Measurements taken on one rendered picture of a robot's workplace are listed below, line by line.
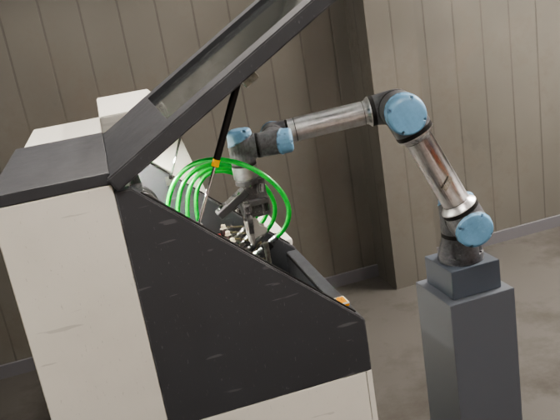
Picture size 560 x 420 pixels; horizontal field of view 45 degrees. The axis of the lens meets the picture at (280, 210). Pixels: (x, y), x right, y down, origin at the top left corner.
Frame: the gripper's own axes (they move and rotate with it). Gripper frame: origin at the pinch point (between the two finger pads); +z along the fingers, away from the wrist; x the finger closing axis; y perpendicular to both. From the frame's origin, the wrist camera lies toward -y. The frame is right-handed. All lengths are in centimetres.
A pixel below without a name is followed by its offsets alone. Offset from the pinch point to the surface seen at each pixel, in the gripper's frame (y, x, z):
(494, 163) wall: 207, 200, 56
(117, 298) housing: -42, -35, -6
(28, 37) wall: -64, 194, -72
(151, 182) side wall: -24.6, 31.0, -18.2
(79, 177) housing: -43, -34, -38
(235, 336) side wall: -14.6, -35.0, 12.2
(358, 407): 16, -35, 44
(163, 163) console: -18.9, 34.9, -22.9
